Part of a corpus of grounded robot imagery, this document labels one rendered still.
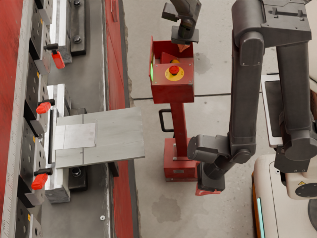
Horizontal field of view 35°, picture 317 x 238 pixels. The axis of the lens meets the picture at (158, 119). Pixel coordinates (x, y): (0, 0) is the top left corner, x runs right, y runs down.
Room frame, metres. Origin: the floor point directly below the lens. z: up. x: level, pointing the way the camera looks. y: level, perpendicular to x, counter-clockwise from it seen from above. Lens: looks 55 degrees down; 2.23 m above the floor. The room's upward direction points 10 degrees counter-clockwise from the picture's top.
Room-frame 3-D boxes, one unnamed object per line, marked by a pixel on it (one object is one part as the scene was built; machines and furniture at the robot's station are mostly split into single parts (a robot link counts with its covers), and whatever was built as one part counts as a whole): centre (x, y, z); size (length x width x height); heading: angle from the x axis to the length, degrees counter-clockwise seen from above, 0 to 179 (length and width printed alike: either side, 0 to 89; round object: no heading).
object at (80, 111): (0.89, 0.27, 0.89); 0.30 x 0.05 x 0.03; 177
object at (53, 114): (0.88, 0.33, 0.98); 0.20 x 0.03 x 0.03; 177
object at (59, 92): (0.90, 0.33, 0.92); 0.39 x 0.06 x 0.10; 177
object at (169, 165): (1.26, -0.12, 0.06); 0.25 x 0.20 x 0.12; 79
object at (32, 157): (0.62, 0.34, 1.26); 0.15 x 0.09 x 0.17; 177
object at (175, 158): (1.26, -0.09, 0.13); 0.10 x 0.10 x 0.01; 79
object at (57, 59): (1.00, 0.26, 1.20); 0.04 x 0.02 x 0.10; 87
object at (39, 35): (1.02, 0.32, 1.26); 0.15 x 0.09 x 0.17; 177
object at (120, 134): (0.84, 0.18, 1.00); 0.26 x 0.18 x 0.01; 87
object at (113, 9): (1.86, 0.12, 0.58); 0.15 x 0.02 x 0.07; 177
